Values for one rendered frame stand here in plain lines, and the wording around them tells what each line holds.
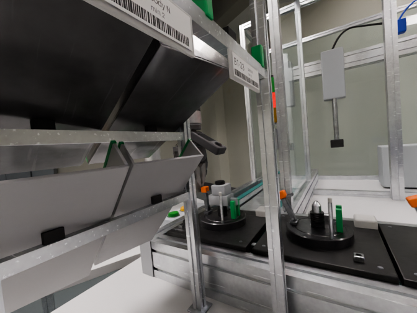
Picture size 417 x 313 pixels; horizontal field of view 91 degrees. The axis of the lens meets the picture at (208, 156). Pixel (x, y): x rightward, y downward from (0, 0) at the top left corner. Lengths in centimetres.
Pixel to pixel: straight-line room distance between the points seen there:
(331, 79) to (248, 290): 133
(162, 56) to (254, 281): 42
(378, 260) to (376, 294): 9
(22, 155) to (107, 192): 13
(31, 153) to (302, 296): 47
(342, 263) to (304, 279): 8
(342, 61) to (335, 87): 16
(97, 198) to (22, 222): 6
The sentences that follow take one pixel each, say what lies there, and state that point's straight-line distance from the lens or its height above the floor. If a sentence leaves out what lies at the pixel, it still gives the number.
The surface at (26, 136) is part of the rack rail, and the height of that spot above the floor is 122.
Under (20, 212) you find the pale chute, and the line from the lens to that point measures 25.
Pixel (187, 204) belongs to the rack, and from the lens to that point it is 43.
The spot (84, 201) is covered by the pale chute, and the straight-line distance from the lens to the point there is 26.
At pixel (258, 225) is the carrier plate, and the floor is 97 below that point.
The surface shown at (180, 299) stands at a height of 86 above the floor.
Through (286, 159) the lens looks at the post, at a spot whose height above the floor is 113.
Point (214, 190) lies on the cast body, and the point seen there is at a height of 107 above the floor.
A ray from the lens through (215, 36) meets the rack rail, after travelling 21.
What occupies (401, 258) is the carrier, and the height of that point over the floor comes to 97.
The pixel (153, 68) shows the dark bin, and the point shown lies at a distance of 26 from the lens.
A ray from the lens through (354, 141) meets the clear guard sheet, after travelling 186.
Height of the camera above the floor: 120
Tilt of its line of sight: 3 degrees down
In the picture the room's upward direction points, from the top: 5 degrees counter-clockwise
